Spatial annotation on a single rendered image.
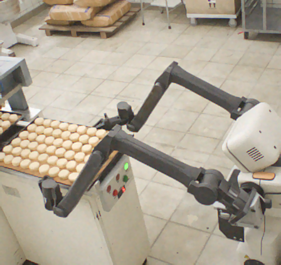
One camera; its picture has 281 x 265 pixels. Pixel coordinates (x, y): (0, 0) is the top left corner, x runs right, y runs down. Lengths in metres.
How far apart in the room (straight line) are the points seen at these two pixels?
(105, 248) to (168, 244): 0.67
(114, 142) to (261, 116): 0.49
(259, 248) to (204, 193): 0.45
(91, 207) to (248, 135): 0.85
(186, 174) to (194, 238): 1.37
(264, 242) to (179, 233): 1.14
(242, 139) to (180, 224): 1.49
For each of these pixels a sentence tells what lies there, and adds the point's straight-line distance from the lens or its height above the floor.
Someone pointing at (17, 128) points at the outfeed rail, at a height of 0.86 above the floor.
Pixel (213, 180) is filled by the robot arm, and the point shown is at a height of 1.14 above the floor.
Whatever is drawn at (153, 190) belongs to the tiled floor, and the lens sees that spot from 3.10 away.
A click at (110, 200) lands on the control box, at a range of 2.00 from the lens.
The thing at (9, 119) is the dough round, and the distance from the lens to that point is 2.48.
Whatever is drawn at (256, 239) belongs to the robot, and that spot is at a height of 0.76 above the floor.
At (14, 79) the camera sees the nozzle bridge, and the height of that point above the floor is 1.06.
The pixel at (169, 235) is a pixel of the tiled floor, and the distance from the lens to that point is 2.80.
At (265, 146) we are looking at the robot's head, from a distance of 1.43.
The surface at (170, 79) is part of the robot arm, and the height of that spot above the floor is 1.23.
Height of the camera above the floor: 2.10
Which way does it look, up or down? 34 degrees down
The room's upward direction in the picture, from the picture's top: 11 degrees counter-clockwise
